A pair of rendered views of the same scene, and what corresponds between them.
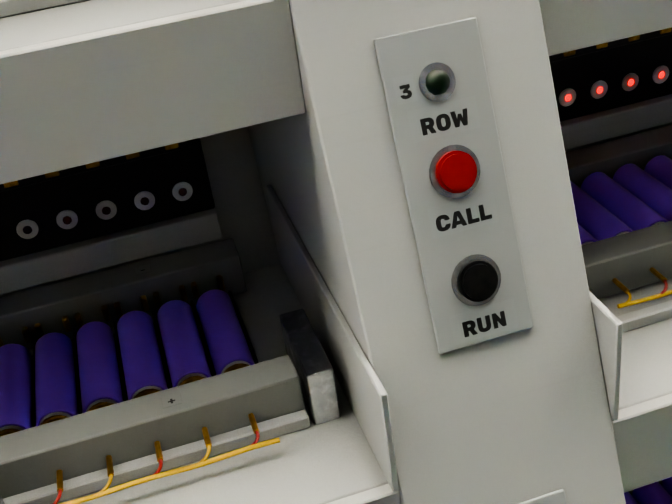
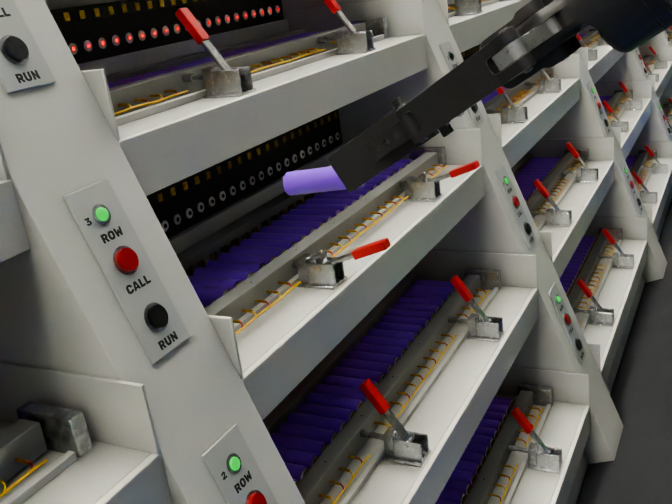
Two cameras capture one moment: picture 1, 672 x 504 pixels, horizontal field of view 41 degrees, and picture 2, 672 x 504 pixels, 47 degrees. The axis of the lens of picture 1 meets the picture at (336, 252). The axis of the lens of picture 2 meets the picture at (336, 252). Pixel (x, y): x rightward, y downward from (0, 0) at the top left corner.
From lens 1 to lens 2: 94 cm
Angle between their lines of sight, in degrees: 44
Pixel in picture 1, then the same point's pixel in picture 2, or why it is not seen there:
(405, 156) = not seen: hidden behind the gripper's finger
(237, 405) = (430, 161)
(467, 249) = not seen: hidden behind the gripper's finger
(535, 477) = (498, 161)
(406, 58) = (445, 50)
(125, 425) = (417, 166)
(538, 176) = not seen: hidden behind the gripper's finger
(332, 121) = (441, 65)
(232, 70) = (420, 53)
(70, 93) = (403, 56)
